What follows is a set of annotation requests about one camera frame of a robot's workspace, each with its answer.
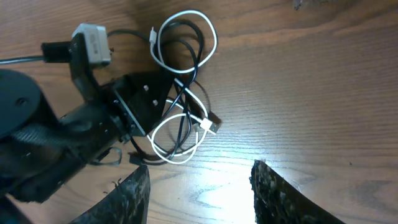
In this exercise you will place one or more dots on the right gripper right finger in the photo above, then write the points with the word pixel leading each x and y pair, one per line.
pixel 276 201

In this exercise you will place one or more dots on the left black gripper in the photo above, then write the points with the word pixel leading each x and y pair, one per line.
pixel 137 101

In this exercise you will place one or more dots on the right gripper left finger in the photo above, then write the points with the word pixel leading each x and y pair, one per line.
pixel 127 203

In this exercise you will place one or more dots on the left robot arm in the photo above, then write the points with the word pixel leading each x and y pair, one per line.
pixel 40 151

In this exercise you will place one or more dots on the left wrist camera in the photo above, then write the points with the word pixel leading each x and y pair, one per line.
pixel 96 41

